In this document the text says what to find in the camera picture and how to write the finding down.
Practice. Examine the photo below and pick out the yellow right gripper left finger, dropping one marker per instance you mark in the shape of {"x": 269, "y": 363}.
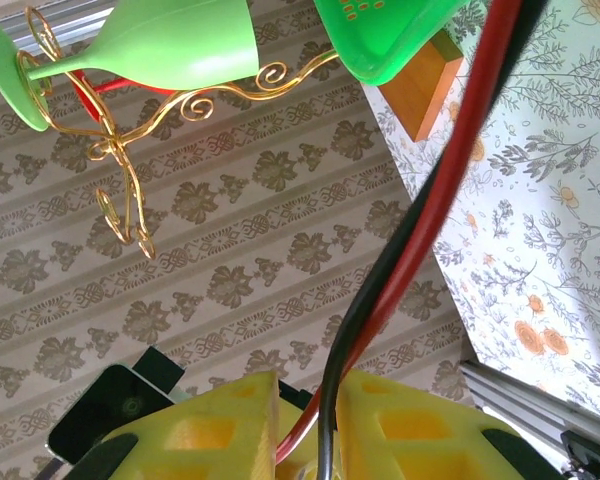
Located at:
{"x": 215, "y": 425}

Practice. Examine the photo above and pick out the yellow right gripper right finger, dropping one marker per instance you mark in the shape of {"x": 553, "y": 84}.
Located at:
{"x": 420, "y": 450}

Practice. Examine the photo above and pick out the floral patterned table cover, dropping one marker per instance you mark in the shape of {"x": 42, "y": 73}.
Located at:
{"x": 530, "y": 200}

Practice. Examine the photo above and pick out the red plastic goblet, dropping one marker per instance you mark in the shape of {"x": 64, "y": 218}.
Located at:
{"x": 87, "y": 102}

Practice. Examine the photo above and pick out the green plastic goblet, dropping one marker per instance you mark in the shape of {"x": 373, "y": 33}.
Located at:
{"x": 180, "y": 45}

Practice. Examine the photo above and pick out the green basket with label sticker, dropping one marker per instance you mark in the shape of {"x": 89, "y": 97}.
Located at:
{"x": 380, "y": 50}

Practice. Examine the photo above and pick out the aluminium frame rail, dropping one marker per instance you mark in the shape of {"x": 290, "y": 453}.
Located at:
{"x": 520, "y": 400}

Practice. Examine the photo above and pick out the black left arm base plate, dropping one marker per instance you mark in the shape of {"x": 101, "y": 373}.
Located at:
{"x": 590, "y": 450}

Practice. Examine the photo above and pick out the aluminium frame post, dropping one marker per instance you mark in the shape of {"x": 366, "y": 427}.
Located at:
{"x": 70, "y": 22}

